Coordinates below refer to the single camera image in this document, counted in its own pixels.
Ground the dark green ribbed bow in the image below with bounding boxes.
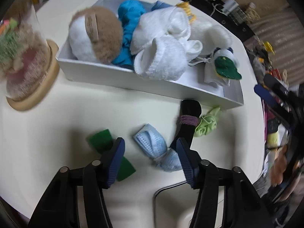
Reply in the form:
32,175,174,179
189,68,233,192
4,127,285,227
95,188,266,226
86,129,137,182

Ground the light blue fabric bow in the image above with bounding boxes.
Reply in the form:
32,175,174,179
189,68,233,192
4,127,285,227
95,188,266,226
133,123,182,172

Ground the light green fabric bow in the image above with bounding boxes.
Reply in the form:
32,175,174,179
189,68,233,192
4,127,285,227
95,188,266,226
194,107,221,137

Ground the black sock with purple band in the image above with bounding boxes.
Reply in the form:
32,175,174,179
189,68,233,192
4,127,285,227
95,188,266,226
170,99,201,150

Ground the green white yellow pompom sock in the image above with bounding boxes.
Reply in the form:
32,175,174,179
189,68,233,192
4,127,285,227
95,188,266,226
211,47,242,80

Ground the brown white plush ball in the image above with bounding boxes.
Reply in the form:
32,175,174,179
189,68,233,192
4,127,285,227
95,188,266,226
68,6,123,64

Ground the white fluffy towel bundle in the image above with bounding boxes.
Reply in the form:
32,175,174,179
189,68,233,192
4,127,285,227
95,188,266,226
130,7,203,81

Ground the turquoise braided scrunchie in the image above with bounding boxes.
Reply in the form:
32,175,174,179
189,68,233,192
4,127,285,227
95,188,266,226
112,0,146,70

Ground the white towel with chain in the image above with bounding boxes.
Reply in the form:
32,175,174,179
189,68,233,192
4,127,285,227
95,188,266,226
188,54,230,86

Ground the cream rectangular box lid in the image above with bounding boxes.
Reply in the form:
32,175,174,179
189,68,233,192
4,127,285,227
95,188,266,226
153,180,226,228

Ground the white cardboard box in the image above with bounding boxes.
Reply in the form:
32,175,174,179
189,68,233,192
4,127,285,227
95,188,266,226
55,0,245,111

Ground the white appliance on cabinet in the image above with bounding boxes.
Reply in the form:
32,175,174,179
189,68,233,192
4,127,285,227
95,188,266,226
222,0,239,15

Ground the glass dome with flowers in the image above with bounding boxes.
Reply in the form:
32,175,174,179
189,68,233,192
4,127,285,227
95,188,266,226
1,0,59,111

